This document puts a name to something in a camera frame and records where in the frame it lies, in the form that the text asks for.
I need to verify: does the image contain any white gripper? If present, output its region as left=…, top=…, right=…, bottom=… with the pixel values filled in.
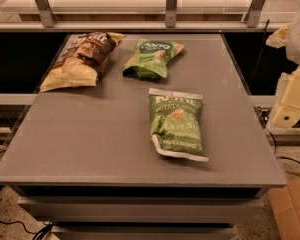
left=266, top=11, right=300, bottom=128

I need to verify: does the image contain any green jalapeno chip bag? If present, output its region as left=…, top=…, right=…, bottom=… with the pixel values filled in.
left=148, top=88, right=209, bottom=162

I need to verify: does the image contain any green snack bag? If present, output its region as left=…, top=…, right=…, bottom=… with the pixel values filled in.
left=123, top=39, right=184, bottom=79

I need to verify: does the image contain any brown yellow chip bag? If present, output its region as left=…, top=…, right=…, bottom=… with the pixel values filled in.
left=40, top=32, right=125, bottom=92

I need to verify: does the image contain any cardboard box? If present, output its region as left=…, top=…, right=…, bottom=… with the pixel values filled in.
left=268, top=178, right=300, bottom=240

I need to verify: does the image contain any black cable right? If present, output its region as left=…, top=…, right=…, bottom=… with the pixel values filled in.
left=261, top=112, right=300, bottom=168

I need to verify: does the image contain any metal railing frame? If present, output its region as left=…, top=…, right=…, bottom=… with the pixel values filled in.
left=0, top=0, right=291, bottom=32

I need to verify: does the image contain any black floor cable left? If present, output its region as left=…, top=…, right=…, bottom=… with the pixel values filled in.
left=0, top=214, right=54, bottom=240

